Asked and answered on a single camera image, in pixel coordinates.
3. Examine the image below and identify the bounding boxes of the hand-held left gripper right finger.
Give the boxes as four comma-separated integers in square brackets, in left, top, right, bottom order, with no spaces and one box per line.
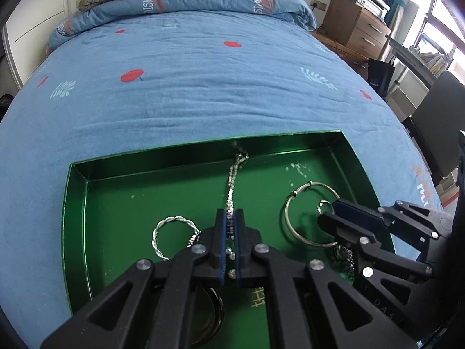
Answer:
[232,209,418,349]

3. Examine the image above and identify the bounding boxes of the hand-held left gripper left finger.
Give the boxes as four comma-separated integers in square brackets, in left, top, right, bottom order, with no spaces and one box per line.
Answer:
[40,209,230,349]

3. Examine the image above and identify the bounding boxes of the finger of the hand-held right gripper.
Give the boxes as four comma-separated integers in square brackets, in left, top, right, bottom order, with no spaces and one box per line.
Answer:
[318,213,434,280]
[332,199,453,241]

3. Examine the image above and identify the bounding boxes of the silver charm pendant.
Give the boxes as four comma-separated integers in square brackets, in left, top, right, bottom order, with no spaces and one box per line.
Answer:
[332,243,357,280]

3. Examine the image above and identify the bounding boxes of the plain silver bangle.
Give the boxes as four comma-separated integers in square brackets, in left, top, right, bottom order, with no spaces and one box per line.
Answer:
[284,181,340,246]

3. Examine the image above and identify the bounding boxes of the twisted silver bracelet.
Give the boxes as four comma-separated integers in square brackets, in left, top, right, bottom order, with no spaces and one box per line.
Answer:
[151,216,201,261]

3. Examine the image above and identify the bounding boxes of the dark brown bangle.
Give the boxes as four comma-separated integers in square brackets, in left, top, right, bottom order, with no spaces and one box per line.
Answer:
[189,287,226,348]

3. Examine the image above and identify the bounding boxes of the silver chain necklace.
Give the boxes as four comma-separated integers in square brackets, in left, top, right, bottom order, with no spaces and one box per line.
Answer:
[222,151,251,275]

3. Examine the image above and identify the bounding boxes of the green metal tray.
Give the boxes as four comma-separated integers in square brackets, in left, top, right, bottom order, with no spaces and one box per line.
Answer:
[62,130,396,349]

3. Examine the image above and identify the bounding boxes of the grey chair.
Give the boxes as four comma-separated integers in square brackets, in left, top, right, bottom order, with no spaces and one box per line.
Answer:
[401,71,465,186]

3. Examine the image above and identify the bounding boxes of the dark navy tote bag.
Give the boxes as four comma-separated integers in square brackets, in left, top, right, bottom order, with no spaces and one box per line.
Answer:
[367,58,396,99]

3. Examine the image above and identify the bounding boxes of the blue dinosaur bedsheet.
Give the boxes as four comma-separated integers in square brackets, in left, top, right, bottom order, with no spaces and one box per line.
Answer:
[0,18,446,335]

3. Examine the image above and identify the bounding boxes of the low wooden nightstand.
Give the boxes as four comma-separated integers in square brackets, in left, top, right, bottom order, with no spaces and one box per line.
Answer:
[312,31,371,79]

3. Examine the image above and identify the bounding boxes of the grey desk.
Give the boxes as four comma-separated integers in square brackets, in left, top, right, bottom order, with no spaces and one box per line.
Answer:
[390,38,446,88]

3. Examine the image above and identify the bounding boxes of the stack of colourful booklets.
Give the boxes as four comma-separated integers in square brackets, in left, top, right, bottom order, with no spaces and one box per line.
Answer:
[418,49,449,77]

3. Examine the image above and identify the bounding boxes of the wooden drawer cabinet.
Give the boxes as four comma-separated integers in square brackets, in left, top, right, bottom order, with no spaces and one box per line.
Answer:
[321,0,392,59]

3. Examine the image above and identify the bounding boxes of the folded blue quilt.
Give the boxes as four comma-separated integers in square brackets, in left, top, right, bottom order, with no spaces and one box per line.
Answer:
[46,0,317,49]

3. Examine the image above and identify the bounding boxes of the black bag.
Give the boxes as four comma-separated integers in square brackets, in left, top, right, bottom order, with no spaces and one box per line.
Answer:
[0,94,14,120]

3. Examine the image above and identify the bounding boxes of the white wardrobe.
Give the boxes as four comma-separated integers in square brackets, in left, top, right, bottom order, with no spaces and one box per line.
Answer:
[3,0,86,91]

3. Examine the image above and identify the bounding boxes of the black power cable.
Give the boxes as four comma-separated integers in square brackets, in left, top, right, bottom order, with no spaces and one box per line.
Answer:
[318,9,349,59]

